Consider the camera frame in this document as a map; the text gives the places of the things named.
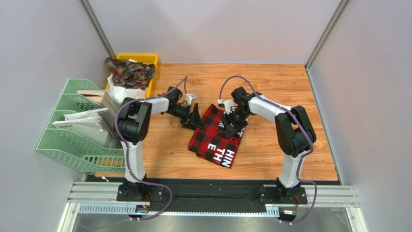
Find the multicolour plaid shirt in bin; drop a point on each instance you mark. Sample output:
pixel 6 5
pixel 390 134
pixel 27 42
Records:
pixel 130 74

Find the yellow plastic bin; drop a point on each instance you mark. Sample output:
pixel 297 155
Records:
pixel 143 58

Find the aluminium rail frame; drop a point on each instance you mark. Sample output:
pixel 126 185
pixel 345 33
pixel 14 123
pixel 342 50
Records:
pixel 333 208

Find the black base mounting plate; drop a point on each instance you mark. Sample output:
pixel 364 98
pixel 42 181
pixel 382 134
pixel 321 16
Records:
pixel 210 195

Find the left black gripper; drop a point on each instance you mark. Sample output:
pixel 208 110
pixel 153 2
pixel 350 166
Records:
pixel 191 121

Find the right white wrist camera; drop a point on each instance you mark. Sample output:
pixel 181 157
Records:
pixel 228 105

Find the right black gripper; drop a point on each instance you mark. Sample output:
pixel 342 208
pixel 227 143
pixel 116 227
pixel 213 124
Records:
pixel 232 121

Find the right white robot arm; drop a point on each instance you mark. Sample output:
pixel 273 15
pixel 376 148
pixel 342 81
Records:
pixel 294 130

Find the green plastic file rack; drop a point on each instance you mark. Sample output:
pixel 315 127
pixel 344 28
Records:
pixel 70 149

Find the brown book in rack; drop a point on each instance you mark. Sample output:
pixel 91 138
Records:
pixel 95 96

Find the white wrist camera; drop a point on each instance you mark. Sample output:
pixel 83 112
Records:
pixel 228 105
pixel 189 98

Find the papers in file rack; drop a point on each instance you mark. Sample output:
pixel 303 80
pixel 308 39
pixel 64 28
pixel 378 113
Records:
pixel 95 125

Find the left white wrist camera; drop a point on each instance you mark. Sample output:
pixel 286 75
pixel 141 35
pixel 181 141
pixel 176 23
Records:
pixel 189 98

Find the red black plaid shirt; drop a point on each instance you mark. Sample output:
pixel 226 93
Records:
pixel 208 144

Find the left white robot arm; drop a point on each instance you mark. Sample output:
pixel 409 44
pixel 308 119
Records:
pixel 132 124

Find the white cloth in bin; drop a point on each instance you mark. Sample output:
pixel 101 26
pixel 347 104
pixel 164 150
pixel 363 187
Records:
pixel 119 93

